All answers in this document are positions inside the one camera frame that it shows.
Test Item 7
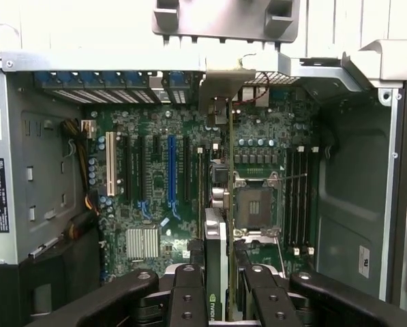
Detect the black open PC case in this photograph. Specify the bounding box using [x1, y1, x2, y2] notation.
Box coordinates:
[0, 23, 407, 327]

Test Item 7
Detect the silver power supply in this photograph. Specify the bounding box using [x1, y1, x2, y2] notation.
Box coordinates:
[0, 73, 85, 270]

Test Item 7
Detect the blue expansion slot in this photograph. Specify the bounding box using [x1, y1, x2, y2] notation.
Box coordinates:
[166, 135, 177, 202]

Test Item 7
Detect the grey parts rack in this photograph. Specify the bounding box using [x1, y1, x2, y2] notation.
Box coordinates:
[151, 0, 299, 44]

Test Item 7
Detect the CPU socket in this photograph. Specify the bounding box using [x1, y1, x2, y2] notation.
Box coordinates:
[232, 172, 282, 236]

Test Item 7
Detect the green motherboard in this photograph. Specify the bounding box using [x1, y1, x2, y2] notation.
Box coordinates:
[83, 102, 322, 287]

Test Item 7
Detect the white expansion slot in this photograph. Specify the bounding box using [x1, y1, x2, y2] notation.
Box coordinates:
[105, 131, 118, 197]

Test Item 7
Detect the white power connector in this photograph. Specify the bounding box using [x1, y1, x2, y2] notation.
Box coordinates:
[80, 119, 97, 139]

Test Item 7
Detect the black RAM slot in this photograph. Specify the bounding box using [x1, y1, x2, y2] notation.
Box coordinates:
[205, 146, 213, 209]
[294, 145, 303, 257]
[301, 146, 310, 256]
[286, 146, 295, 255]
[308, 145, 317, 257]

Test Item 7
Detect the black yellow power wire bundle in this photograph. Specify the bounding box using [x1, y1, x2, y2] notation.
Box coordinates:
[59, 118, 100, 240]

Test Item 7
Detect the silver finned heatsink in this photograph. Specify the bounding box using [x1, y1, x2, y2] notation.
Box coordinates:
[125, 228, 160, 259]

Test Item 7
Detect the long black expansion slot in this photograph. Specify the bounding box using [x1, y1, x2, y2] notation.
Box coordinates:
[122, 135, 133, 206]
[137, 135, 147, 202]
[183, 136, 193, 202]

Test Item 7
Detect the black plastic shroud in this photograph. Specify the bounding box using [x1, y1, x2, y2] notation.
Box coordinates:
[0, 217, 104, 327]

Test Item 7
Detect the thin metal locking lever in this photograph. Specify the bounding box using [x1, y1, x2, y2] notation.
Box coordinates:
[277, 172, 309, 182]

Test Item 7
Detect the thin red wire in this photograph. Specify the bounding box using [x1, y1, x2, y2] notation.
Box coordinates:
[232, 70, 271, 105]

